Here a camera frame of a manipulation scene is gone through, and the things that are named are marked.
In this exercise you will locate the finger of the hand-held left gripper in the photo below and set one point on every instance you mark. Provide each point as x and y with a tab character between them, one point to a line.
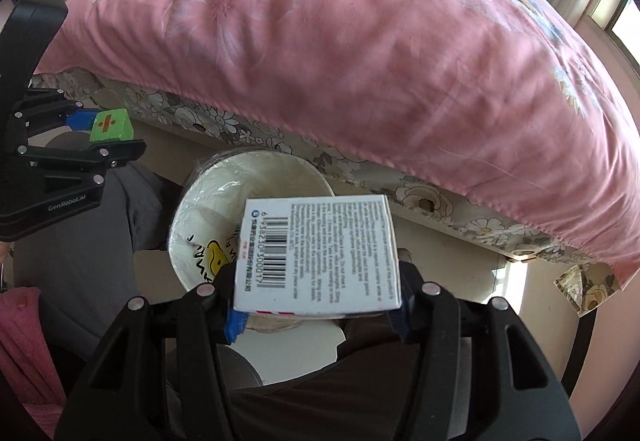
115	152
80	120

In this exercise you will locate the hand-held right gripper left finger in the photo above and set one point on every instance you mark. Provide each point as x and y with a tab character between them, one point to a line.
235	323

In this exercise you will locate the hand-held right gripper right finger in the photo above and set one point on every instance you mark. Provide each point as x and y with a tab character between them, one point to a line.
400	323

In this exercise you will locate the bright green block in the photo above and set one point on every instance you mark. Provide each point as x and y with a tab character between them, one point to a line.
112	126

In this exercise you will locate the white box with red stripes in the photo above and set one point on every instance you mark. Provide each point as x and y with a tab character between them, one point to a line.
320	251

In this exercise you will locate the cream trash bin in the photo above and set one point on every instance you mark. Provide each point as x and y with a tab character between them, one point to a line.
215	201

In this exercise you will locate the person's right leg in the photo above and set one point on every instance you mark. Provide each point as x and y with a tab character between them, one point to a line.
350	391

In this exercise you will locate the person's leg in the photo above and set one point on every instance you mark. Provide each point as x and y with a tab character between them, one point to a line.
100	241
350	391

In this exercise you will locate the person's left leg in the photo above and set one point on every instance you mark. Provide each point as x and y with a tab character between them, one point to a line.
100	241

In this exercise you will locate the grey floral bed sheet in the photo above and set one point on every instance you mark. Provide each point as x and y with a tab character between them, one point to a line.
210	118

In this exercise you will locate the pink quilted jacket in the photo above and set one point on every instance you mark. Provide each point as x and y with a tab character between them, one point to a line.
25	351

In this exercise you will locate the pink floral blanket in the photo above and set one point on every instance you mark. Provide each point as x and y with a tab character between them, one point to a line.
350	61

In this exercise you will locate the window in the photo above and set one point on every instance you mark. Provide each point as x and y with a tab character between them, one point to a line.
622	26

